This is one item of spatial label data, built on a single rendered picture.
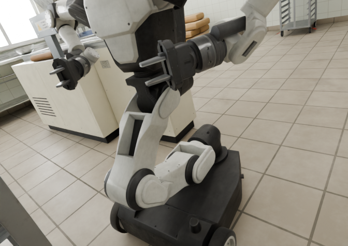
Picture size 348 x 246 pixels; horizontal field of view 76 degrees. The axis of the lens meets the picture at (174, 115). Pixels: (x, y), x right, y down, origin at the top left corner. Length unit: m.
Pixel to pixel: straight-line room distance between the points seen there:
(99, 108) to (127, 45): 1.38
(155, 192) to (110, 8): 0.61
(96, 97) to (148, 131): 1.34
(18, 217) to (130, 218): 0.78
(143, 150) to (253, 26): 0.51
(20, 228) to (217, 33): 0.53
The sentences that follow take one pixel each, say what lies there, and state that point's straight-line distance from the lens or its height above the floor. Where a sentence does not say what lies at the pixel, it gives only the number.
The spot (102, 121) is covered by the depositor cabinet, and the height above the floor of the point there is 0.23.
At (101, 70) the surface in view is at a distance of 2.02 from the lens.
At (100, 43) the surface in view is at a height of 0.87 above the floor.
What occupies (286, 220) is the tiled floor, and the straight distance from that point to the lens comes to 1.25.
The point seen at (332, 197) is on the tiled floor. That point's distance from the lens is 1.38.
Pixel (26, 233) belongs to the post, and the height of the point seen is 0.75.
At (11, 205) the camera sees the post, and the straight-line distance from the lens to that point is 0.40.
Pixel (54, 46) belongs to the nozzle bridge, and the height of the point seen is 0.94.
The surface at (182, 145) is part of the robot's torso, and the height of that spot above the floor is 0.33.
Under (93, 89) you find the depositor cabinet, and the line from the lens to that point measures 2.06.
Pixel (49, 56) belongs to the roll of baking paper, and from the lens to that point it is 2.34.
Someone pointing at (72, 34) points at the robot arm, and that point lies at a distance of 1.20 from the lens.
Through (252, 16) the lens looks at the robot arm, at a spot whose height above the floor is 0.92.
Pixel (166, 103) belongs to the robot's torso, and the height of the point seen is 0.68.
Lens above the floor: 0.99
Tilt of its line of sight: 25 degrees down
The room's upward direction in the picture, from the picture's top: 15 degrees counter-clockwise
